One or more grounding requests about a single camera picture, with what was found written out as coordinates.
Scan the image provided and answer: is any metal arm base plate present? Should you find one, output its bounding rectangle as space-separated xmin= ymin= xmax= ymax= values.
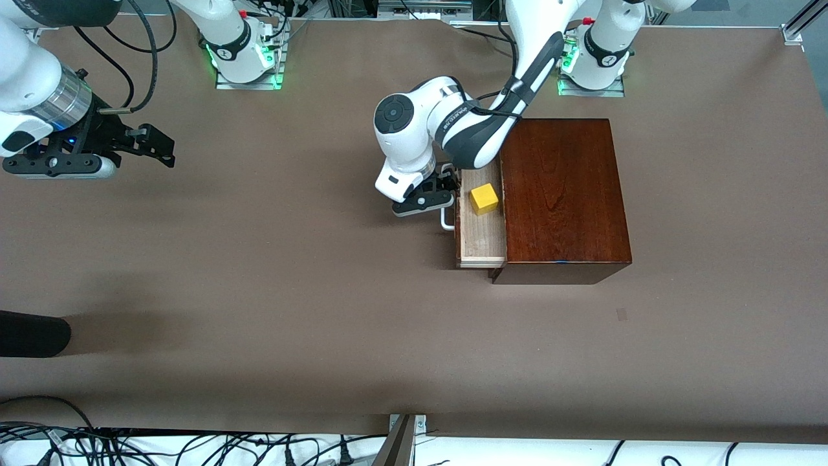
xmin=215 ymin=29 xmax=285 ymax=91
xmin=558 ymin=32 xmax=627 ymax=98

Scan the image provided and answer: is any brown table cover sheet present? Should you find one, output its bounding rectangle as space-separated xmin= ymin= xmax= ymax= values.
xmin=0 ymin=13 xmax=828 ymax=444

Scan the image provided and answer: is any aluminium frame profile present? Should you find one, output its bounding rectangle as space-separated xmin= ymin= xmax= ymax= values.
xmin=786 ymin=0 xmax=828 ymax=41

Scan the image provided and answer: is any yellow wooden block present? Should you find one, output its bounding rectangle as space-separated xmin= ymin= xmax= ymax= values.
xmin=470 ymin=183 xmax=501 ymax=217

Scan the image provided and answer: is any grey metal bar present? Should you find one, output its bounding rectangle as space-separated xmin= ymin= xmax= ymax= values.
xmin=372 ymin=414 xmax=416 ymax=466

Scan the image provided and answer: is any wooden drawer with white handle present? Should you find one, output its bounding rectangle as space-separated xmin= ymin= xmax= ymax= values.
xmin=440 ymin=159 xmax=508 ymax=269

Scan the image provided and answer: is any tangle of black cables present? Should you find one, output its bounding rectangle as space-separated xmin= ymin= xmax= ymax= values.
xmin=0 ymin=395 xmax=389 ymax=466

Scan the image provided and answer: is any dark brown wooden cabinet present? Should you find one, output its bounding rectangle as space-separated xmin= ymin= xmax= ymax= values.
xmin=490 ymin=118 xmax=633 ymax=285

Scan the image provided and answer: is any black cylindrical object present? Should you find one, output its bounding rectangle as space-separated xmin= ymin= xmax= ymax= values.
xmin=0 ymin=310 xmax=72 ymax=359

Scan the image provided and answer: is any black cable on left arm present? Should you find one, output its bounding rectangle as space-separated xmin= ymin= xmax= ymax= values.
xmin=475 ymin=0 xmax=567 ymax=120

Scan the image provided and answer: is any black cable on table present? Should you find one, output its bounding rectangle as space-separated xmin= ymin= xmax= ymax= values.
xmin=453 ymin=18 xmax=518 ymax=45

